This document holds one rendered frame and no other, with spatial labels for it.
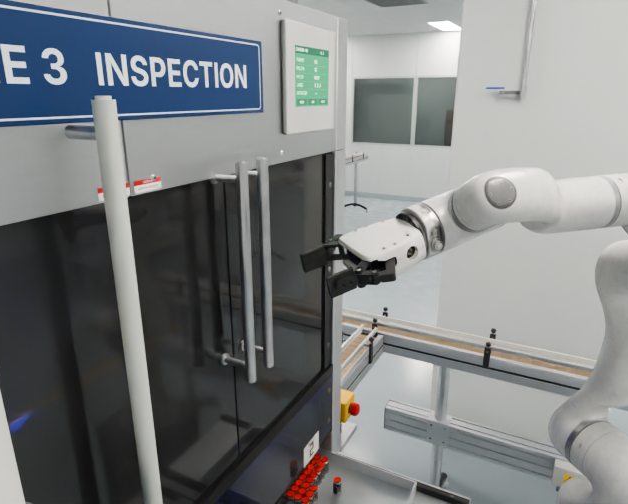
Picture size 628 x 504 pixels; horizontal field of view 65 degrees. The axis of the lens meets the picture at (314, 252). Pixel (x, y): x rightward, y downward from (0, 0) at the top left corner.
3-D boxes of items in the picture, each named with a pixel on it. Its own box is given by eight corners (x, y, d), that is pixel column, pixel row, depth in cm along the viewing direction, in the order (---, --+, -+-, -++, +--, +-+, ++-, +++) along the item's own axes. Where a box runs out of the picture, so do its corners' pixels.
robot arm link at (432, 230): (448, 263, 74) (432, 270, 73) (414, 244, 81) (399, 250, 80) (443, 211, 70) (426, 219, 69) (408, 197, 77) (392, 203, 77)
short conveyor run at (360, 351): (314, 449, 159) (314, 407, 154) (273, 434, 166) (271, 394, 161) (386, 354, 217) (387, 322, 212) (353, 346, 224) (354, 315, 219)
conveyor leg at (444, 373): (420, 505, 234) (432, 362, 211) (425, 492, 242) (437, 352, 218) (439, 512, 230) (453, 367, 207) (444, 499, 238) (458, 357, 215)
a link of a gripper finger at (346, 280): (383, 287, 66) (339, 306, 65) (371, 278, 69) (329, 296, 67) (379, 267, 65) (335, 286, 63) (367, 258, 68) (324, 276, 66)
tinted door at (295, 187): (237, 457, 103) (221, 174, 85) (328, 362, 139) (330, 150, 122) (239, 458, 103) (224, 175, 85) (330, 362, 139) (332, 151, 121)
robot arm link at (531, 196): (666, 207, 72) (483, 226, 65) (585, 234, 87) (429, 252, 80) (649, 149, 74) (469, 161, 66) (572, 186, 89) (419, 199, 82)
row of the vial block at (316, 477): (292, 512, 130) (292, 498, 129) (323, 468, 145) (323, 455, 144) (299, 515, 129) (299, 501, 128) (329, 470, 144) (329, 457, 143)
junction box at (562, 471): (551, 484, 196) (554, 466, 193) (551, 476, 200) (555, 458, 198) (585, 495, 191) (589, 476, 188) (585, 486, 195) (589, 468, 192)
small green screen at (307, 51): (282, 134, 98) (279, 18, 91) (329, 128, 116) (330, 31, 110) (287, 135, 97) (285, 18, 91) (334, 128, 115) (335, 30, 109)
